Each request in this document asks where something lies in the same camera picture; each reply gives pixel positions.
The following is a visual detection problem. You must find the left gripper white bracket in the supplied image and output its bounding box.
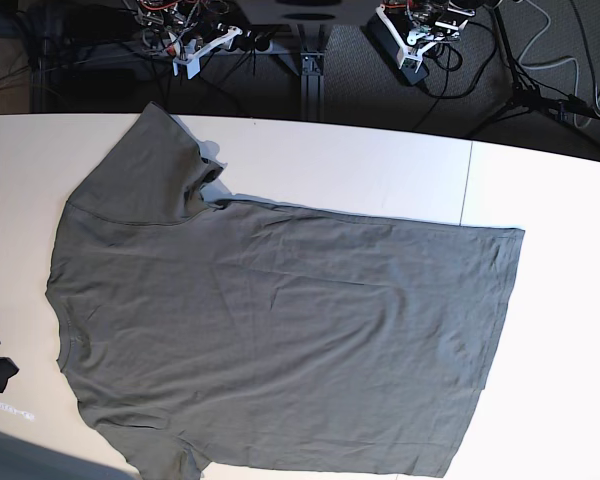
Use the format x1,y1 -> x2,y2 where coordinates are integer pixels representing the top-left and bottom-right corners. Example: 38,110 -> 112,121
375,5 -> 468,61

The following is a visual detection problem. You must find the white cable on floor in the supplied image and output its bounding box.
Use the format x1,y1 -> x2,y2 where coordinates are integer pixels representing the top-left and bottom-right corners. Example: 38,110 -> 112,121
517,0 -> 600,121

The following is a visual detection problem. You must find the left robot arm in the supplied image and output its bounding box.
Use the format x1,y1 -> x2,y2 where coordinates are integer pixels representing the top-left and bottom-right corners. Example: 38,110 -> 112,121
367,0 -> 500,73

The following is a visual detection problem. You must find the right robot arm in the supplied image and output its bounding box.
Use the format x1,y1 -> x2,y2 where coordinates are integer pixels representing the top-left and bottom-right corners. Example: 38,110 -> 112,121
126,0 -> 249,79

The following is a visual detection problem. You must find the aluminium table leg frame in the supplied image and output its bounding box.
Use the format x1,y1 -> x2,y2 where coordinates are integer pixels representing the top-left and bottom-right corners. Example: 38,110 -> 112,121
269,23 -> 332,123

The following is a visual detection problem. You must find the grey T-shirt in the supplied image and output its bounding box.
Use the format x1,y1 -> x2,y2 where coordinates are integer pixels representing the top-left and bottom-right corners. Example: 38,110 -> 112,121
46,104 -> 524,479

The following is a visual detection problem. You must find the black power brick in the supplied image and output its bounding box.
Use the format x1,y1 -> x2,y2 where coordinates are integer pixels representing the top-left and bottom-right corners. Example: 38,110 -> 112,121
366,14 -> 429,86

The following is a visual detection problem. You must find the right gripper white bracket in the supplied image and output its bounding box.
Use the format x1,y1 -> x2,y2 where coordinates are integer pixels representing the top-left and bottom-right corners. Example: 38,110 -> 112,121
172,26 -> 243,79

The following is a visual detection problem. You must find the grey power strip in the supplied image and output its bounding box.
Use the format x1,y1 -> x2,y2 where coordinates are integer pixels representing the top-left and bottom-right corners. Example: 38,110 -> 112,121
141,29 -> 271,58

